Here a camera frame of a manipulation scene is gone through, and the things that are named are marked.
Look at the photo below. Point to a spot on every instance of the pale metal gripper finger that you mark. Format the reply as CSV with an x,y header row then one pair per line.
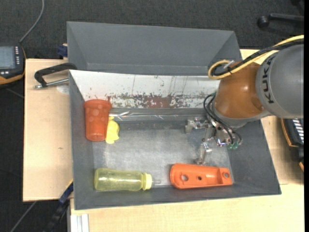
x,y
190,126
204,155

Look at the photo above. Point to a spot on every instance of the orange plastic holder with holes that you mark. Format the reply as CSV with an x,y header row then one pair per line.
x,y
198,176

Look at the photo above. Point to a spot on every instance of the yellow crumpled soft thing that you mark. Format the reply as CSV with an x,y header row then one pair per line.
x,y
112,132

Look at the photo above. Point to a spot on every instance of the grey metal bin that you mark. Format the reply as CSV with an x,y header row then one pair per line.
x,y
149,49

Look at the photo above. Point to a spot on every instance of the yellow clear baby bottle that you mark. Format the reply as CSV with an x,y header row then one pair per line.
x,y
118,179

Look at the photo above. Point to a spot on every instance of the orange dotted plastic cup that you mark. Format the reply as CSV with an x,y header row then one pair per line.
x,y
96,120

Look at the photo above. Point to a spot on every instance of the pale wood flat board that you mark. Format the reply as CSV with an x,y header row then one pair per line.
x,y
46,129

